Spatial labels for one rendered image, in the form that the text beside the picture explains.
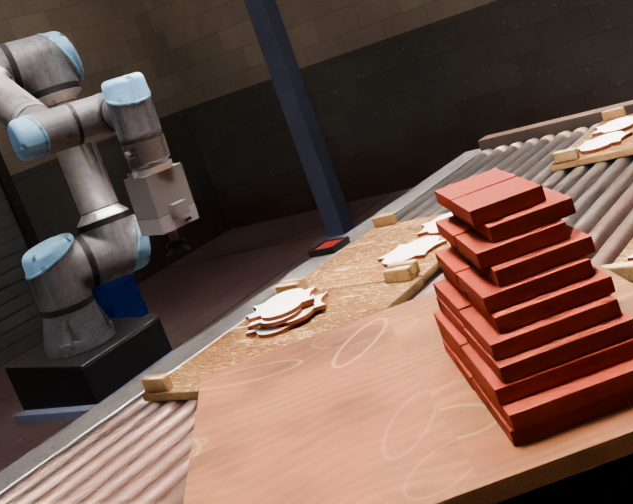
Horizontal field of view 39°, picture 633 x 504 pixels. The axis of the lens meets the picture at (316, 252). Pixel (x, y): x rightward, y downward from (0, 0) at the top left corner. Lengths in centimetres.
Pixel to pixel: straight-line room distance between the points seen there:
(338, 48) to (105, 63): 207
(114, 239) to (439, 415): 121
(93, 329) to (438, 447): 125
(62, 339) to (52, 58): 58
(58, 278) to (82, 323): 11
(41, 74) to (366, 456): 133
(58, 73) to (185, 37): 661
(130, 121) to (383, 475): 92
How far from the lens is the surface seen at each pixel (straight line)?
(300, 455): 84
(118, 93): 152
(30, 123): 158
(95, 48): 817
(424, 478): 73
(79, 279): 191
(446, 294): 88
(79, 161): 194
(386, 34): 742
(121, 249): 192
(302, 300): 161
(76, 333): 191
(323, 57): 774
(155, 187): 153
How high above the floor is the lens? 138
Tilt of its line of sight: 12 degrees down
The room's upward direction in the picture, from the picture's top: 20 degrees counter-clockwise
